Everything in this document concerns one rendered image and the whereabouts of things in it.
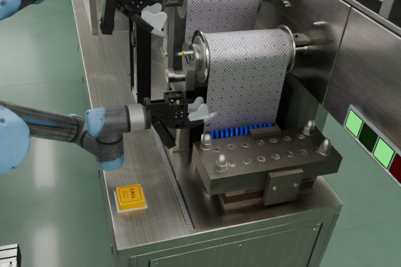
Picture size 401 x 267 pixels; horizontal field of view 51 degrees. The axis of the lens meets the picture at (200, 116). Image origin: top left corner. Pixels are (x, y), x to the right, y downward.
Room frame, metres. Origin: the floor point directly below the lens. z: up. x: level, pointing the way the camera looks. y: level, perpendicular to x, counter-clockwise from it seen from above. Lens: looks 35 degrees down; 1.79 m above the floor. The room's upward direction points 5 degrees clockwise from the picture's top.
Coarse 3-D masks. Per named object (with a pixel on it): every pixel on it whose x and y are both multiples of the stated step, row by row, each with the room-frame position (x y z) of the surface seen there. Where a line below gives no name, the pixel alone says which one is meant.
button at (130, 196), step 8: (136, 184) 0.87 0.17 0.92; (120, 192) 0.84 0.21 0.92; (128, 192) 0.84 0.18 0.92; (136, 192) 0.84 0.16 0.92; (120, 200) 0.81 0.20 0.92; (128, 200) 0.81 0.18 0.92; (136, 200) 0.81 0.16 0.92; (144, 200) 0.82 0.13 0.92; (120, 208) 0.79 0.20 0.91; (128, 208) 0.80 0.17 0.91
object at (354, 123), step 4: (352, 112) 0.91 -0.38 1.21; (348, 116) 0.92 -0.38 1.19; (352, 116) 0.90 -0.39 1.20; (356, 116) 0.89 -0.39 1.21; (348, 120) 0.91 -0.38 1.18; (352, 120) 0.90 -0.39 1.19; (356, 120) 0.89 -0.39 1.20; (360, 120) 0.88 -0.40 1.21; (348, 124) 0.91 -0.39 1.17; (352, 124) 0.90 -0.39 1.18; (356, 124) 0.88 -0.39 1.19; (360, 124) 0.87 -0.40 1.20; (348, 128) 0.90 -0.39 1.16; (352, 128) 0.89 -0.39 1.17; (356, 128) 0.88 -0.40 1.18; (352, 132) 0.89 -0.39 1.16; (356, 132) 0.87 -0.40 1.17; (356, 136) 0.87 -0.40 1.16
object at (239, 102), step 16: (224, 80) 1.02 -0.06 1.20; (240, 80) 1.04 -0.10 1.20; (256, 80) 1.06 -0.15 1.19; (272, 80) 1.08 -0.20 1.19; (208, 96) 1.01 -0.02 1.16; (224, 96) 1.03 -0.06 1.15; (240, 96) 1.04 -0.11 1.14; (256, 96) 1.06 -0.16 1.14; (272, 96) 1.08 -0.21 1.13; (224, 112) 1.03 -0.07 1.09; (240, 112) 1.05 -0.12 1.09; (256, 112) 1.06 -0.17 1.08; (272, 112) 1.08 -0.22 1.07; (208, 128) 1.01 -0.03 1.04; (224, 128) 1.03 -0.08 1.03
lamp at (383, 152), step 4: (380, 140) 0.80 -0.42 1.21; (380, 144) 0.80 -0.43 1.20; (384, 144) 0.79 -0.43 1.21; (376, 148) 0.80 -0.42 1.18; (380, 148) 0.79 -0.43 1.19; (384, 148) 0.78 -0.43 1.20; (388, 148) 0.77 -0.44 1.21; (376, 152) 0.80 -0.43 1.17; (380, 152) 0.79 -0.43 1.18; (384, 152) 0.78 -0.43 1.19; (388, 152) 0.77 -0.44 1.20; (392, 152) 0.76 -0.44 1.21; (376, 156) 0.80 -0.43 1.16; (380, 156) 0.78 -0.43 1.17; (384, 156) 0.77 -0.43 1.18; (388, 156) 0.76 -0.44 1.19; (380, 160) 0.78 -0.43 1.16; (384, 160) 0.77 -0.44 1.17; (388, 160) 0.76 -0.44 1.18; (384, 164) 0.77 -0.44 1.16
